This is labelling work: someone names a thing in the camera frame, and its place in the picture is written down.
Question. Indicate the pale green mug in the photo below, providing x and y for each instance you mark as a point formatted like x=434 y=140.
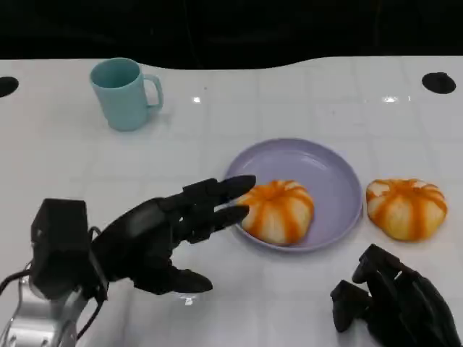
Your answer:
x=119 y=105

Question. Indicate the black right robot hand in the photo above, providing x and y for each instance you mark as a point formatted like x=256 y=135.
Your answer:
x=408 y=311

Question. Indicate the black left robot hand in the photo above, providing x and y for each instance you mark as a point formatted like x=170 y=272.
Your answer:
x=144 y=238

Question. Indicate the lilac plate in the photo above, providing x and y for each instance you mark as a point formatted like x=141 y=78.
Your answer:
x=318 y=170

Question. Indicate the orange and white bread roll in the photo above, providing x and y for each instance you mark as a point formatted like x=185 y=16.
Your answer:
x=405 y=213
x=278 y=213

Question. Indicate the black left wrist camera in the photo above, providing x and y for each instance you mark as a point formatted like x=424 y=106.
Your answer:
x=61 y=246

